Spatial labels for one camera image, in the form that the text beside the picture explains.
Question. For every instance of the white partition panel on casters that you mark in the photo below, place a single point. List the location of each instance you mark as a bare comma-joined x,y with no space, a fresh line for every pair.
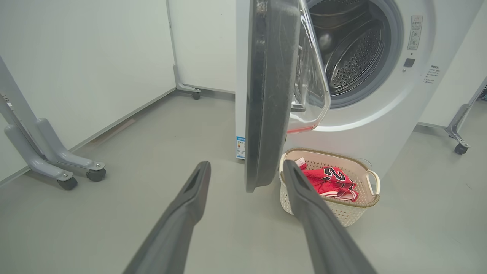
205,42
76,57
456,76

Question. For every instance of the blue white energy label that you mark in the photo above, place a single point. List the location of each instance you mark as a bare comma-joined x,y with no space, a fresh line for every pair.
240,147

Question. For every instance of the warning label sticker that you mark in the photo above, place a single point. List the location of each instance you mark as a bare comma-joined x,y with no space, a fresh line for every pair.
415,32

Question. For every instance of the white front-load washing machine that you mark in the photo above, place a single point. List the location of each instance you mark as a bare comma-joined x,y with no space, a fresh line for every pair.
380,125

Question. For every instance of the cream perforated laundry basket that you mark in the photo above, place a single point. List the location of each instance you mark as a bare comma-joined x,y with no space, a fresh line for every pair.
342,213

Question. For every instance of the black door lock socket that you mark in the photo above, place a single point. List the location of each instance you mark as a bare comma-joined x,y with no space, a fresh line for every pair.
409,62

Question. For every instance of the grey round glass washer door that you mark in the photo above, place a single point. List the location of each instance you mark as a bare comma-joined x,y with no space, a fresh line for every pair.
270,95

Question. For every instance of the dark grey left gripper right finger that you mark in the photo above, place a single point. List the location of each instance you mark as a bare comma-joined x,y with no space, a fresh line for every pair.
327,239

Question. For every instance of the perforated steel washer drum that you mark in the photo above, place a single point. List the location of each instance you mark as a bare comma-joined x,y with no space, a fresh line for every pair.
354,57

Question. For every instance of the red jersey with black number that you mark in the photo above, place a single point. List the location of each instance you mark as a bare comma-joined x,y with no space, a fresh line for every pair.
331,182

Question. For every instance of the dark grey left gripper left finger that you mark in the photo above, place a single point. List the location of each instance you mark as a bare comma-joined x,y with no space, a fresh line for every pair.
179,220

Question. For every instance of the plain red white-trimmed garment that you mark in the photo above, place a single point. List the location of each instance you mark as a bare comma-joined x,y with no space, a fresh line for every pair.
300,163

